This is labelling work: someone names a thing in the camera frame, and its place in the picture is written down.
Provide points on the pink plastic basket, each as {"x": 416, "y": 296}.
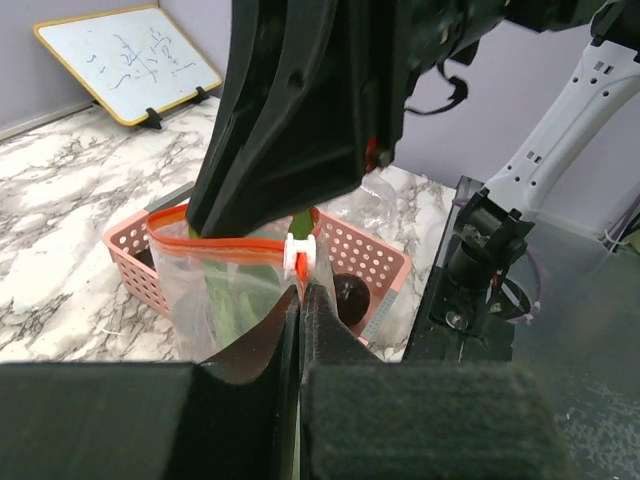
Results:
{"x": 383, "y": 268}

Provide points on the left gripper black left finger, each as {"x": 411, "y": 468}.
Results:
{"x": 230, "y": 417}

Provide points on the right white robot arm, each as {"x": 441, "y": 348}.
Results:
{"x": 606, "y": 77}

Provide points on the small framed whiteboard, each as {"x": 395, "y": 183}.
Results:
{"x": 130, "y": 60}

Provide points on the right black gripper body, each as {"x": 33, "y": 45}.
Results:
{"x": 440, "y": 30}

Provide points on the clear orange-zip bag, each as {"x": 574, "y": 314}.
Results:
{"x": 173, "y": 246}

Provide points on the green cucumber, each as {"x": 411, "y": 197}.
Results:
{"x": 241, "y": 281}

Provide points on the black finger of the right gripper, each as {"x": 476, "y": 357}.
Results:
{"x": 313, "y": 95}

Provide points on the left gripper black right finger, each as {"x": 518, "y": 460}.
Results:
{"x": 366, "y": 419}

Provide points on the dark mangosteen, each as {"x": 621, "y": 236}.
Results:
{"x": 352, "y": 298}

